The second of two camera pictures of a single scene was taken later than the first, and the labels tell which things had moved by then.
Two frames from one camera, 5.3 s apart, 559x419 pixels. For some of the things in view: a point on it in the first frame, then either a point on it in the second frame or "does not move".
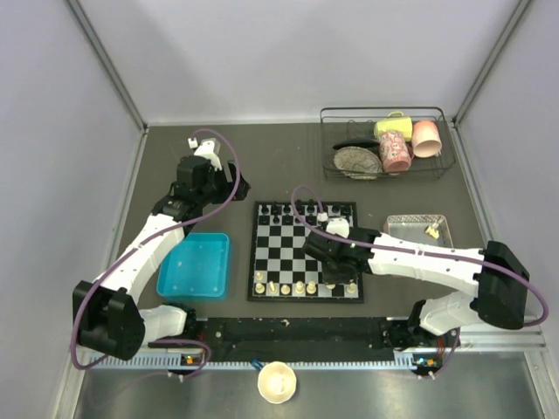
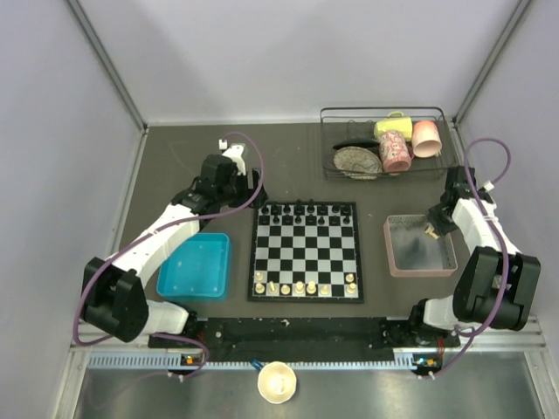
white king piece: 300,288 does not move
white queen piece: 311,288 does not move
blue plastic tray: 196,269 does not move
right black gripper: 330,278 to 440,227
